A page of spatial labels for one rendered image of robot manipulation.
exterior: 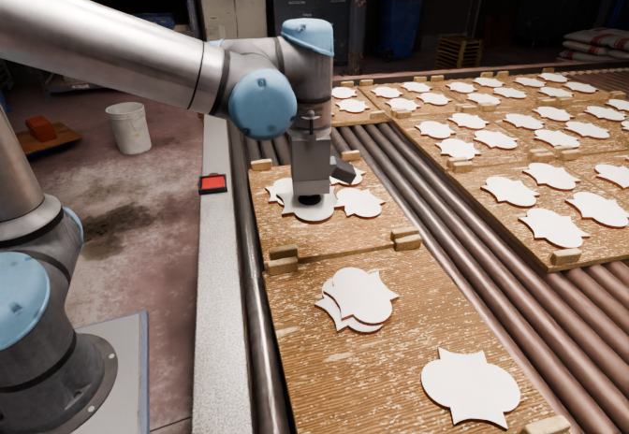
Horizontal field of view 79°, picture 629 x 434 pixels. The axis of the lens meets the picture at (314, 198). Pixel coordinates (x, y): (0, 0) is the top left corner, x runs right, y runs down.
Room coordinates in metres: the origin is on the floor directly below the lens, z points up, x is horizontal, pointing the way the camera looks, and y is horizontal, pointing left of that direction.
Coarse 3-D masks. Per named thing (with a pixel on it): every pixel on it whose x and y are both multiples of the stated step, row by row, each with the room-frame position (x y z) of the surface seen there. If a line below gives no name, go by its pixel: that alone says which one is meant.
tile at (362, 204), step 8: (344, 192) 0.84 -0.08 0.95; (352, 192) 0.84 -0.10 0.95; (360, 192) 0.84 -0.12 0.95; (368, 192) 0.84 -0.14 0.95; (344, 200) 0.80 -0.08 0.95; (352, 200) 0.80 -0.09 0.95; (360, 200) 0.80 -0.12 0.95; (368, 200) 0.80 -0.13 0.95; (376, 200) 0.80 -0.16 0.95; (352, 208) 0.76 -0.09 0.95; (360, 208) 0.76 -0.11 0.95; (368, 208) 0.76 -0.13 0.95; (376, 208) 0.76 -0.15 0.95; (352, 216) 0.74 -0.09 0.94; (360, 216) 0.73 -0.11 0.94; (368, 216) 0.73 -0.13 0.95; (376, 216) 0.74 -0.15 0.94
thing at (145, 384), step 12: (144, 312) 0.51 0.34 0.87; (144, 324) 0.48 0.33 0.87; (144, 336) 0.45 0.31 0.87; (144, 348) 0.43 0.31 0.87; (144, 360) 0.40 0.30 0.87; (144, 372) 0.38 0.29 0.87; (144, 384) 0.36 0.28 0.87; (144, 396) 0.34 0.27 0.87; (144, 408) 0.32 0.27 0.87; (144, 420) 0.30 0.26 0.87; (144, 432) 0.29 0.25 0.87
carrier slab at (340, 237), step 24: (288, 168) 0.98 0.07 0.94; (360, 168) 0.98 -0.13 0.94; (264, 192) 0.85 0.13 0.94; (336, 192) 0.85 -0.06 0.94; (384, 192) 0.85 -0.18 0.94; (264, 216) 0.74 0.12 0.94; (336, 216) 0.74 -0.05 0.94; (384, 216) 0.74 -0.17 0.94; (264, 240) 0.65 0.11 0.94; (288, 240) 0.65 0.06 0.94; (312, 240) 0.65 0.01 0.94; (336, 240) 0.65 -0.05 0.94; (360, 240) 0.65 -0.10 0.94; (384, 240) 0.65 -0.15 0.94; (264, 264) 0.58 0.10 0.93
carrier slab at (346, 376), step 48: (288, 288) 0.51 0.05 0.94; (432, 288) 0.51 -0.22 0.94; (288, 336) 0.40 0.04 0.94; (336, 336) 0.40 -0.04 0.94; (384, 336) 0.40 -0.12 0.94; (432, 336) 0.40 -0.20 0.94; (480, 336) 0.40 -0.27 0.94; (288, 384) 0.32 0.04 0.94; (336, 384) 0.32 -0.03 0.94; (384, 384) 0.32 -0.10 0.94; (528, 384) 0.32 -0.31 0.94; (336, 432) 0.25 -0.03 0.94; (384, 432) 0.25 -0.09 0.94; (432, 432) 0.25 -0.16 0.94; (480, 432) 0.25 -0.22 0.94
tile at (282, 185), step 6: (282, 180) 0.90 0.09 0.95; (288, 180) 0.90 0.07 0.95; (270, 186) 0.86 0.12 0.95; (276, 186) 0.86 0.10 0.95; (282, 186) 0.86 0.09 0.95; (288, 186) 0.86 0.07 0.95; (270, 192) 0.84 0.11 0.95; (276, 192) 0.84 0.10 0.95; (282, 192) 0.84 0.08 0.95; (270, 198) 0.80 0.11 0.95; (276, 198) 0.80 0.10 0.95; (282, 204) 0.78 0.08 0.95
